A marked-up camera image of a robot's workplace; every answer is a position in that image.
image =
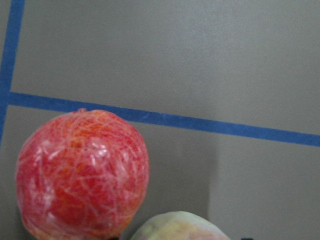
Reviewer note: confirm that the red pomegranate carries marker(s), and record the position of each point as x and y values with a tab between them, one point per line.
81	176

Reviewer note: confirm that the green pink peach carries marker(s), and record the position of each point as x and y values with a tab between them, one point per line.
178	225

